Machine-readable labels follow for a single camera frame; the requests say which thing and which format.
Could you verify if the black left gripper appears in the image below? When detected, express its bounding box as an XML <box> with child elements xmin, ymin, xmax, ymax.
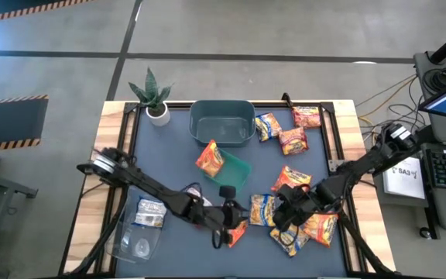
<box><xmin>201</xmin><ymin>185</ymin><xmax>248</xmax><ymax>232</ymax></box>

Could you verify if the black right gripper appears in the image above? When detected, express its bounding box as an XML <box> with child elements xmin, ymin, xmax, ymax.
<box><xmin>273</xmin><ymin>184</ymin><xmax>324</xmax><ymax>233</ymax></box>

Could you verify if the orange chicken ramen packet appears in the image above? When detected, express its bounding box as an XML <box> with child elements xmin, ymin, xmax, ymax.
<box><xmin>194</xmin><ymin>139</ymin><xmax>225</xmax><ymax>178</ymax></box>
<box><xmin>227</xmin><ymin>219</ymin><xmax>249</xmax><ymax>249</ymax></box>
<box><xmin>271</xmin><ymin>165</ymin><xmax>313</xmax><ymax>194</ymax></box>
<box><xmin>302</xmin><ymin>212</ymin><xmax>339</xmax><ymax>249</ymax></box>

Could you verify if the blue ramen packet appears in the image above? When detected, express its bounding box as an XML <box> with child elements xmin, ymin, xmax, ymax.
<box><xmin>269</xmin><ymin>222</ymin><xmax>311</xmax><ymax>258</ymax></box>
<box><xmin>133</xmin><ymin>196</ymin><xmax>168</xmax><ymax>229</ymax></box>
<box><xmin>249</xmin><ymin>193</ymin><xmax>277</xmax><ymax>228</ymax></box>
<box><xmin>254</xmin><ymin>112</ymin><xmax>283</xmax><ymax>143</ymax></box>

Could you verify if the red beef ramen packet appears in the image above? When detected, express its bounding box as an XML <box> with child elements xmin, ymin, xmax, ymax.
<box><xmin>184</xmin><ymin>182</ymin><xmax>213</xmax><ymax>207</ymax></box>
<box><xmin>278</xmin><ymin>126</ymin><xmax>310</xmax><ymax>157</ymax></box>
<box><xmin>291</xmin><ymin>105</ymin><xmax>322</xmax><ymax>129</ymax></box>

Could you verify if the clear plastic bin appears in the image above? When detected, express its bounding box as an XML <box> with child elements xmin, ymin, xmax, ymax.
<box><xmin>105</xmin><ymin>184</ymin><xmax>170</xmax><ymax>265</ymax></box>

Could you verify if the green plastic tray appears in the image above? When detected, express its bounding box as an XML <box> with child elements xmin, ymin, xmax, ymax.
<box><xmin>201</xmin><ymin>148</ymin><xmax>252</xmax><ymax>191</ymax></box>

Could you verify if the dark teal plastic bin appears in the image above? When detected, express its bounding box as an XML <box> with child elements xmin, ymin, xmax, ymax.
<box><xmin>188</xmin><ymin>99</ymin><xmax>256</xmax><ymax>148</ymax></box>

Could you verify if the snake plant in white pot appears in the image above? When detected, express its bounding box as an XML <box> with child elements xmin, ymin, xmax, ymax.
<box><xmin>128</xmin><ymin>66</ymin><xmax>174</xmax><ymax>128</ymax></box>

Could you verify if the white SA3 paper sign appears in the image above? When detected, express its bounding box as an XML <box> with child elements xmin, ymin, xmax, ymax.
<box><xmin>383</xmin><ymin>156</ymin><xmax>427</xmax><ymax>201</ymax></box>

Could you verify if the black diagonal strut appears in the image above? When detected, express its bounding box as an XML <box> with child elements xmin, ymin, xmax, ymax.
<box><xmin>412</xmin><ymin>124</ymin><xmax>437</xmax><ymax>148</ymax></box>

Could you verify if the grey desk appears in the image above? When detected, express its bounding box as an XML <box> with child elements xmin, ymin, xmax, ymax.
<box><xmin>0</xmin><ymin>166</ymin><xmax>39</xmax><ymax>278</ymax></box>

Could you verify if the dark hazard-striped floor mat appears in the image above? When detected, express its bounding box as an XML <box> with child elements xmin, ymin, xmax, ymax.
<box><xmin>0</xmin><ymin>95</ymin><xmax>50</xmax><ymax>152</ymax></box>

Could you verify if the coiled black cable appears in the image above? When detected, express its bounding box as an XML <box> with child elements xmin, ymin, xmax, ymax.
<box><xmin>424</xmin><ymin>66</ymin><xmax>446</xmax><ymax>92</ymax></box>

